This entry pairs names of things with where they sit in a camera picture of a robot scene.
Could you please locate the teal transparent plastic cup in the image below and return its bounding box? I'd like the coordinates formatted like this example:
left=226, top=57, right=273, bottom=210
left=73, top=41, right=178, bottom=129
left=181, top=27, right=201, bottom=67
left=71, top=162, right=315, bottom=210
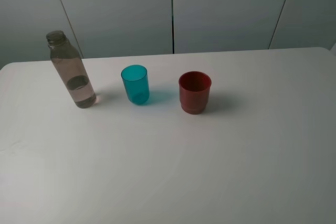
left=121, top=65, right=150, bottom=105

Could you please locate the smoky transparent plastic bottle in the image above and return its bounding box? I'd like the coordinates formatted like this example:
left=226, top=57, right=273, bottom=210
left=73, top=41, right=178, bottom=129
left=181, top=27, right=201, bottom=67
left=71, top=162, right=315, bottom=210
left=46, top=30, right=96, bottom=109

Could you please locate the red plastic cup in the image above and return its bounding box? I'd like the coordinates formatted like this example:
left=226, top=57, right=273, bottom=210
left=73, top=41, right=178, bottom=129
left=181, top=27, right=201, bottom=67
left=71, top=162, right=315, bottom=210
left=179, top=71, right=212, bottom=115

